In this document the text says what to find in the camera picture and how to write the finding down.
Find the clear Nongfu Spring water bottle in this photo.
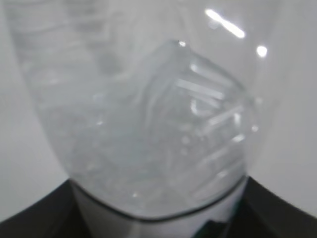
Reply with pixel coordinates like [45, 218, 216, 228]
[2, 0, 281, 238]

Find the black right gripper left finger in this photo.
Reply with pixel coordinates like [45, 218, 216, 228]
[0, 179, 91, 238]

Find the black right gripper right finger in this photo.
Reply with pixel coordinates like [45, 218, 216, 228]
[198, 178, 317, 238]

